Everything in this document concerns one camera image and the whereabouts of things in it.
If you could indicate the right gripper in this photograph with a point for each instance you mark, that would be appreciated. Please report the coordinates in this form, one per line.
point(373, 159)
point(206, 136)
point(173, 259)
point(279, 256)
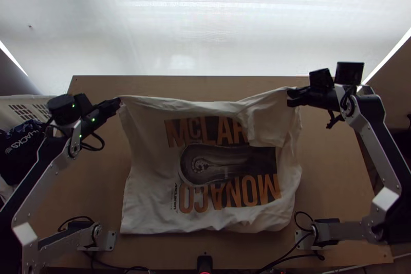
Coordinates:
point(322, 97)

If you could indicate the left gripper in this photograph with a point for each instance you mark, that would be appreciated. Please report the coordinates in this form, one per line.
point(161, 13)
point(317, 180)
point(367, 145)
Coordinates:
point(104, 111)

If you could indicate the white t-shirt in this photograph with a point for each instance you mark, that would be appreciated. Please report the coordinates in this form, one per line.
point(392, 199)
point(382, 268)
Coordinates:
point(151, 190)

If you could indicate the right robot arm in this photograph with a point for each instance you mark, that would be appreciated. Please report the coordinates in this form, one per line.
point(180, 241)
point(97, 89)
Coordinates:
point(369, 126)

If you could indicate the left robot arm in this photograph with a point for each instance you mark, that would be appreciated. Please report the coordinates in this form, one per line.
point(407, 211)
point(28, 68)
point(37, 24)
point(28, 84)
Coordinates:
point(74, 145)

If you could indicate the white laundry basket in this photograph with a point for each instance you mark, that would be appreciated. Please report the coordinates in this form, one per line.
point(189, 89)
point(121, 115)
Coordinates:
point(22, 105)

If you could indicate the heap of clothes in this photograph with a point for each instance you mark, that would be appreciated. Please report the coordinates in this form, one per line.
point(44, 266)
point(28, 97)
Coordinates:
point(19, 145)

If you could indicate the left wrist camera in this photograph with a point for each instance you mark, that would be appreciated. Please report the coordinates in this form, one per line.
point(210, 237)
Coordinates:
point(84, 102)

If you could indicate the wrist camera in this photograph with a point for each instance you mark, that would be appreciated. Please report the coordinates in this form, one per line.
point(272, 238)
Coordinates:
point(84, 102)
point(321, 78)

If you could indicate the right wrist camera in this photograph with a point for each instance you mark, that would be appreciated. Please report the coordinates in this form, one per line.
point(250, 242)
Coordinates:
point(321, 78)

